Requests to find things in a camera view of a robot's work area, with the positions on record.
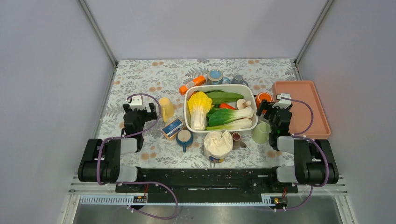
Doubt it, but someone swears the yellow mug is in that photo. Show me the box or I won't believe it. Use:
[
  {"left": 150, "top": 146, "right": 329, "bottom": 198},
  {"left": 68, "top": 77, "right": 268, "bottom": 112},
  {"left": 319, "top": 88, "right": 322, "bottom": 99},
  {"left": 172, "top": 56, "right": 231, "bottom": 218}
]
[{"left": 159, "top": 97, "right": 174, "bottom": 123}]

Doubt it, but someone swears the dark blue mug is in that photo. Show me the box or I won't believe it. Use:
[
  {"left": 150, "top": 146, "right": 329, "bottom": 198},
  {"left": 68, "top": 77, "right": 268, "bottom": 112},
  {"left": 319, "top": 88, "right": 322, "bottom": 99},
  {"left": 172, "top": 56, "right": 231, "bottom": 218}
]
[{"left": 176, "top": 129, "right": 194, "bottom": 153}]

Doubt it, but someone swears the small brown mug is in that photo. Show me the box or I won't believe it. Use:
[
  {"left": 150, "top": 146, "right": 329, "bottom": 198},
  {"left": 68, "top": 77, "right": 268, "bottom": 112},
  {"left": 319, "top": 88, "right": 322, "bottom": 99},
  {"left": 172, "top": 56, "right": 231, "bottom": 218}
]
[{"left": 232, "top": 132, "right": 247, "bottom": 150}]

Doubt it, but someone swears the light blue floral mug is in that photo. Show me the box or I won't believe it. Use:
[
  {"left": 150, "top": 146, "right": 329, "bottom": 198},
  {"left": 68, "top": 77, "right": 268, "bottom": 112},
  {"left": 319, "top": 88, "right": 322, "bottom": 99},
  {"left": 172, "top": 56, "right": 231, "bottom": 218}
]
[{"left": 207, "top": 69, "right": 231, "bottom": 85}]

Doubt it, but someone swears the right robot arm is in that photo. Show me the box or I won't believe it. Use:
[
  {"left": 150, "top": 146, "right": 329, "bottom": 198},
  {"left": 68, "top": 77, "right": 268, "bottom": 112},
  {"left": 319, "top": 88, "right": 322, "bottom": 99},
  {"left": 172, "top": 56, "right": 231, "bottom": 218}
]
[{"left": 256, "top": 100, "right": 339, "bottom": 192}]

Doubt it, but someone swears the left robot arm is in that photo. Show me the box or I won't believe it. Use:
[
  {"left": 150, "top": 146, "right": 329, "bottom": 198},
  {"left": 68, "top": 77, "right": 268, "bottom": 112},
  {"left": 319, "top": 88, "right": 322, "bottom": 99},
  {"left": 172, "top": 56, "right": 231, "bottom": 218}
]
[{"left": 78, "top": 103, "right": 158, "bottom": 192}]

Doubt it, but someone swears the orange mug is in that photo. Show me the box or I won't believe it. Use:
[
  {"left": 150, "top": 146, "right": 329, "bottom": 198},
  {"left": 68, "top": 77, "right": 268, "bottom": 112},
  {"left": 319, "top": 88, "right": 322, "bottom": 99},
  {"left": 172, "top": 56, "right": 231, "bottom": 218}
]
[{"left": 256, "top": 92, "right": 273, "bottom": 111}]

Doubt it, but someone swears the grey mug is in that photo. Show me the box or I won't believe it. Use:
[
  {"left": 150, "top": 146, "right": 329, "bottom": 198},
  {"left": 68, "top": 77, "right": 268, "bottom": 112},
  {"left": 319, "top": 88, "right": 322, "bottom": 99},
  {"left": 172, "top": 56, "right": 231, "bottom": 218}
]
[{"left": 231, "top": 74, "right": 248, "bottom": 86}]

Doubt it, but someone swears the lower bok choy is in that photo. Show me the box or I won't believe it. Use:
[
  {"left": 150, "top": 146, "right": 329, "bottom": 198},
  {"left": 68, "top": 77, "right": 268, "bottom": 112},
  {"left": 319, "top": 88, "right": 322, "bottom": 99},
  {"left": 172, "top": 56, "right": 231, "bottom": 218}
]
[{"left": 205, "top": 118, "right": 252, "bottom": 131}]

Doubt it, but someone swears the bok choy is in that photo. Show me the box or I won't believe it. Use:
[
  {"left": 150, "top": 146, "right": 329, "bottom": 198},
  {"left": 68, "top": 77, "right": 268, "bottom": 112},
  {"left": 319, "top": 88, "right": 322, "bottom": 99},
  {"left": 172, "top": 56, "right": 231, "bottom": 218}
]
[
  {"left": 208, "top": 107, "right": 254, "bottom": 126},
  {"left": 205, "top": 118, "right": 252, "bottom": 131}
]

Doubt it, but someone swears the king oyster mushroom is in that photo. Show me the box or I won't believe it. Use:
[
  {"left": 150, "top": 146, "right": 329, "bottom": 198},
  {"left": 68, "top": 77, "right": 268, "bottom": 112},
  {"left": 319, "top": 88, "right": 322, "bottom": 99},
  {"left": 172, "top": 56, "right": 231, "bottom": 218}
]
[{"left": 236, "top": 99, "right": 251, "bottom": 110}]

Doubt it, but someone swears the blue orange box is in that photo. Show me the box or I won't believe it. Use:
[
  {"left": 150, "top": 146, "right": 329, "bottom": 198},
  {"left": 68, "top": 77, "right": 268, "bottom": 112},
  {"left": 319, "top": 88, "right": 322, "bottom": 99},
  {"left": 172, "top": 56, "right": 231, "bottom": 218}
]
[{"left": 162, "top": 119, "right": 185, "bottom": 140}]

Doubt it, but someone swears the light green cup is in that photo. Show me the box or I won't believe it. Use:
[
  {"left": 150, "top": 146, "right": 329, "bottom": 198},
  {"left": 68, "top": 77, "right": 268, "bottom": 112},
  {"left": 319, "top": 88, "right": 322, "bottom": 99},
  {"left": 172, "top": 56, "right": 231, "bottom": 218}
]
[{"left": 251, "top": 122, "right": 271, "bottom": 144}]

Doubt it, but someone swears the white rectangular basin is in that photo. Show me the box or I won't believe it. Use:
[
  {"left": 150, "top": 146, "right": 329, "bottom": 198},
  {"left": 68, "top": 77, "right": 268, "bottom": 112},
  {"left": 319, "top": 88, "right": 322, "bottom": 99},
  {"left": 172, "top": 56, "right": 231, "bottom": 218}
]
[{"left": 184, "top": 84, "right": 258, "bottom": 133}]

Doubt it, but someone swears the red pepper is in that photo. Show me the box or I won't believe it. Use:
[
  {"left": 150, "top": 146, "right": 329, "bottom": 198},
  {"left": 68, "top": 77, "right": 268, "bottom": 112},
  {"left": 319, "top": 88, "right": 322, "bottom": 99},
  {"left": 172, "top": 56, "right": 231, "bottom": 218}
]
[{"left": 219, "top": 103, "right": 236, "bottom": 110}]

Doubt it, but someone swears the pink tray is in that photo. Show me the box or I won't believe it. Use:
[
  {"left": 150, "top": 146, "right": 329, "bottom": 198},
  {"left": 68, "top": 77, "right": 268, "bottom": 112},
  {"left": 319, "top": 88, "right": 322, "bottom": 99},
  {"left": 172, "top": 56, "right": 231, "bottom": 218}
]
[{"left": 272, "top": 81, "right": 331, "bottom": 139}]

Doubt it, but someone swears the upper bok choy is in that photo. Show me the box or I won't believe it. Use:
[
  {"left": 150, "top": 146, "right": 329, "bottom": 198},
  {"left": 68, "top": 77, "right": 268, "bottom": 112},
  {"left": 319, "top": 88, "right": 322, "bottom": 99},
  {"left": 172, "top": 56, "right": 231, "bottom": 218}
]
[{"left": 208, "top": 107, "right": 254, "bottom": 126}]

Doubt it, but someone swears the green leaf vegetable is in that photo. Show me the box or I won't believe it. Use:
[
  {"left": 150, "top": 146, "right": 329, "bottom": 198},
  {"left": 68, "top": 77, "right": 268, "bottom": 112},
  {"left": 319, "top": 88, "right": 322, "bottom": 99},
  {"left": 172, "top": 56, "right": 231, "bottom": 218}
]
[{"left": 205, "top": 90, "right": 244, "bottom": 105}]

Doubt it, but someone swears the napa cabbage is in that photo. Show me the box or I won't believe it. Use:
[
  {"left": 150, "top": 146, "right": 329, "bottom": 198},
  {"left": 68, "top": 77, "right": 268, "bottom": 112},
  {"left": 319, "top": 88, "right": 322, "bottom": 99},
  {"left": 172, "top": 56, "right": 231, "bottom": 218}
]
[{"left": 187, "top": 91, "right": 212, "bottom": 131}]

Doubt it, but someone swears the floral tablecloth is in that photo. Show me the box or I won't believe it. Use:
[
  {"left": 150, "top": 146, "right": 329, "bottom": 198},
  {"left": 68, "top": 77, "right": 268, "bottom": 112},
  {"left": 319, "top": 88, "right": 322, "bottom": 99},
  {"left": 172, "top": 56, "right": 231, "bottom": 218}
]
[{"left": 99, "top": 59, "right": 296, "bottom": 168}]

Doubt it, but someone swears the paper covered can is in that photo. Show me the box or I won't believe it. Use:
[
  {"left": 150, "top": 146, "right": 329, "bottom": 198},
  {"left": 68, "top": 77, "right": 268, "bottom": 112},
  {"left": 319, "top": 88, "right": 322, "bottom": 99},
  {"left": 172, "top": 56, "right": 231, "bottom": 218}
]
[{"left": 204, "top": 130, "right": 233, "bottom": 163}]

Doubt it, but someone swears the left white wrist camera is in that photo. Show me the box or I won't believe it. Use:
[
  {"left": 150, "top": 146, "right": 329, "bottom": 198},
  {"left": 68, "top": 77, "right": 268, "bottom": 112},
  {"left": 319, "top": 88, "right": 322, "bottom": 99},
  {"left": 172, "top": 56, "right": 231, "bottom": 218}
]
[{"left": 127, "top": 95, "right": 145, "bottom": 110}]

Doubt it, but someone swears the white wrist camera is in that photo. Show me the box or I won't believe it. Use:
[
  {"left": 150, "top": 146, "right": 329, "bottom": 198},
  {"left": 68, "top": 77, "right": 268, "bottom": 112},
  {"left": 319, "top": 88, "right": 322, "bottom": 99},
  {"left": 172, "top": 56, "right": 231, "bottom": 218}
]
[
  {"left": 127, "top": 95, "right": 145, "bottom": 110},
  {"left": 272, "top": 93, "right": 292, "bottom": 109}
]

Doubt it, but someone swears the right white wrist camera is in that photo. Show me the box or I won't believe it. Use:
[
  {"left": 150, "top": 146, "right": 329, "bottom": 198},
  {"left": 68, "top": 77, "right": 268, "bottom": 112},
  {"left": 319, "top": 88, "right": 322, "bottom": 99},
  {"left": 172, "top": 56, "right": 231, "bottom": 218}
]
[{"left": 272, "top": 93, "right": 292, "bottom": 109}]

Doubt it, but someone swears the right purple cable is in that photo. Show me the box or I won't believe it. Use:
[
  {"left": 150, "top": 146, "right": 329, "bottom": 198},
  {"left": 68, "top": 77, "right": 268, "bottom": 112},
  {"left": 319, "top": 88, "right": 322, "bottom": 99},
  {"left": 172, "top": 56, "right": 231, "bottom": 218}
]
[{"left": 269, "top": 97, "right": 331, "bottom": 213}]

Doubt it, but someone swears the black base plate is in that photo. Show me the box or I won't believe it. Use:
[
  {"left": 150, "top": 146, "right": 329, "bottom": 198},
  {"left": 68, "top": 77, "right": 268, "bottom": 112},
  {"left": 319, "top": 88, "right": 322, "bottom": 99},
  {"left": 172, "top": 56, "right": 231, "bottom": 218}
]
[{"left": 115, "top": 168, "right": 298, "bottom": 203}]

